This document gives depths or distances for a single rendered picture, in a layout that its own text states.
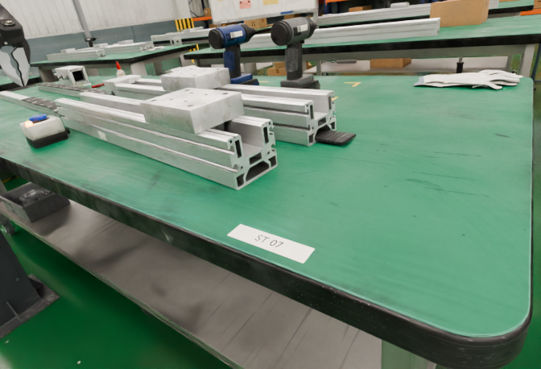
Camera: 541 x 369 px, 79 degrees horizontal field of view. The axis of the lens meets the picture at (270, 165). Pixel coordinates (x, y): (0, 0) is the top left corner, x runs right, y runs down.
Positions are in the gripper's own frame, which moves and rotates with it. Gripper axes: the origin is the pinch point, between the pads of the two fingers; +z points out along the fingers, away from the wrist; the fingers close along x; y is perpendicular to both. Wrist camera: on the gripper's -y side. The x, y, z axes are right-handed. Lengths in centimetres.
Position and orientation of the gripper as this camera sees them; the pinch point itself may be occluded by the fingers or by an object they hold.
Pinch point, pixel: (22, 80)
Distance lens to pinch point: 106.3
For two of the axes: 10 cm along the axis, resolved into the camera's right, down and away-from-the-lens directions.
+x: -6.6, 4.0, -6.4
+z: 1.3, 9.0, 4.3
